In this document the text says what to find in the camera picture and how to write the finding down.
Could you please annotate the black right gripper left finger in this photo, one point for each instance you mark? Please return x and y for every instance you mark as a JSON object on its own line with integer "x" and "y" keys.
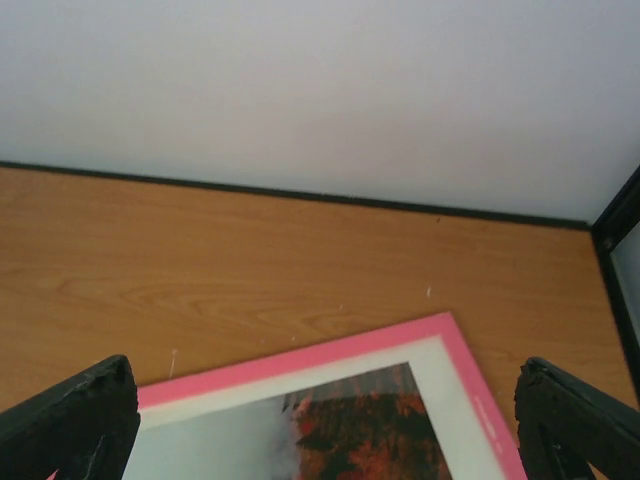
{"x": 81, "y": 428}

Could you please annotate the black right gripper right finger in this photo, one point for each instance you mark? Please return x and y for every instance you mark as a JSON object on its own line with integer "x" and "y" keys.
{"x": 568, "y": 429}

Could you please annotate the pink wooden picture frame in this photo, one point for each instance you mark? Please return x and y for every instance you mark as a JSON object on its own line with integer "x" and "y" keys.
{"x": 401, "y": 402}

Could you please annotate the black aluminium enclosure frame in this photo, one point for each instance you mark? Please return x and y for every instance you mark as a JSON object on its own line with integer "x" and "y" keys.
{"x": 610, "y": 232}

